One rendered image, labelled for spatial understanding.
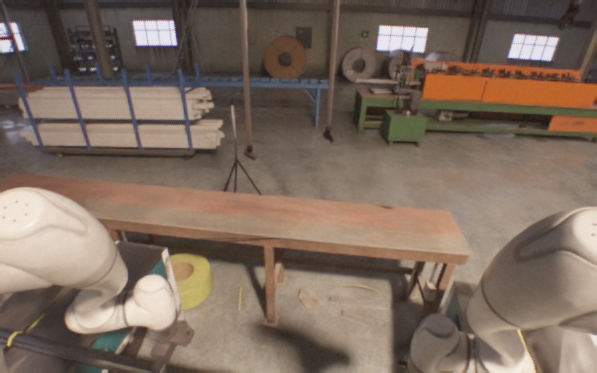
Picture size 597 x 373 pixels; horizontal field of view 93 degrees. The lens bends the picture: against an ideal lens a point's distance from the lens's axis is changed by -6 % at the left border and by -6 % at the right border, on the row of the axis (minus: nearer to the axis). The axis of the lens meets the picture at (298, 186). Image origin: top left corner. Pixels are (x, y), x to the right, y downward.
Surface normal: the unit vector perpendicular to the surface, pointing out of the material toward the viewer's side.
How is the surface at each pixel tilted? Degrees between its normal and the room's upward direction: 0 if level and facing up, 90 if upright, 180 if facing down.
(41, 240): 92
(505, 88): 90
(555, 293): 101
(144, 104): 90
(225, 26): 90
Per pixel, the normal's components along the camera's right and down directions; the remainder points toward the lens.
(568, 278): -0.82, 0.27
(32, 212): 0.24, -0.53
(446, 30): -0.01, 0.48
